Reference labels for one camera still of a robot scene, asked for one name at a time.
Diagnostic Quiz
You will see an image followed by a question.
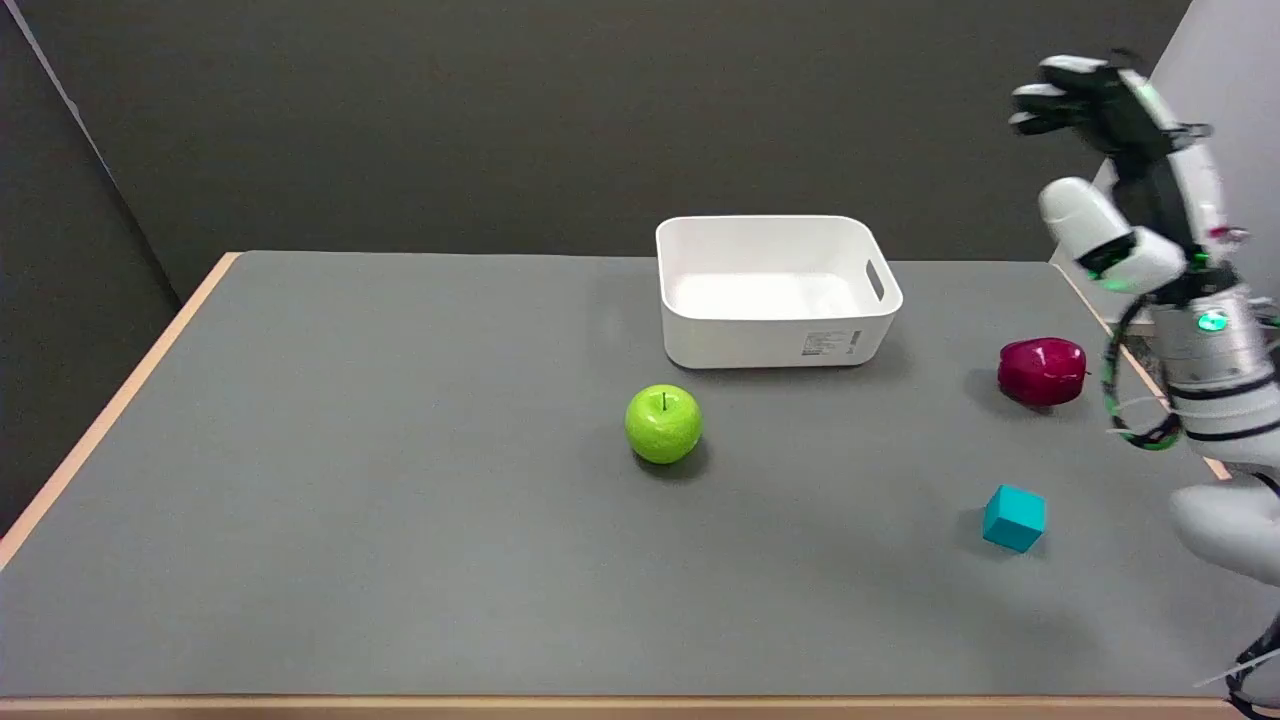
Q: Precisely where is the white plastic bin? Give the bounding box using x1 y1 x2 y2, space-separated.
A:
655 215 905 370

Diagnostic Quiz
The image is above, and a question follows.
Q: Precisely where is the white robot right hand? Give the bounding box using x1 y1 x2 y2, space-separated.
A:
1008 55 1248 302

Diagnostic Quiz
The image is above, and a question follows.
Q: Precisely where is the green apple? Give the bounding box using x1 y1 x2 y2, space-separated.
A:
625 384 705 466

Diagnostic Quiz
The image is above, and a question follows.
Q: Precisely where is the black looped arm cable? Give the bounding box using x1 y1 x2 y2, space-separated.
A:
1222 612 1280 720

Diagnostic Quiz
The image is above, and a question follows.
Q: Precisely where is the teal cube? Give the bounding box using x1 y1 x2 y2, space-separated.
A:
981 484 1047 554

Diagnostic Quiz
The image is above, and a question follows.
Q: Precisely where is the red apple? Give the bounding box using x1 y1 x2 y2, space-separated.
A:
997 338 1089 408

